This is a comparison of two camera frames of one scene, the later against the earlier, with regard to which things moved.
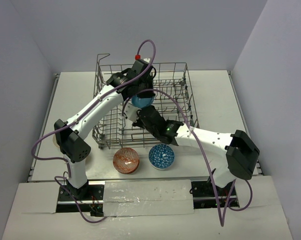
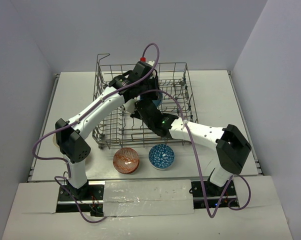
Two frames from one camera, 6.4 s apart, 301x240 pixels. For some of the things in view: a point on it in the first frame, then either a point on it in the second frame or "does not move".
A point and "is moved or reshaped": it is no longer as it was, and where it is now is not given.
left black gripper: x=142 y=90 does not move
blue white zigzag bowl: x=126 y=160 does not move
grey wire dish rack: x=165 y=86 does not move
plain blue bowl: x=143 y=102 is moved or reshaped
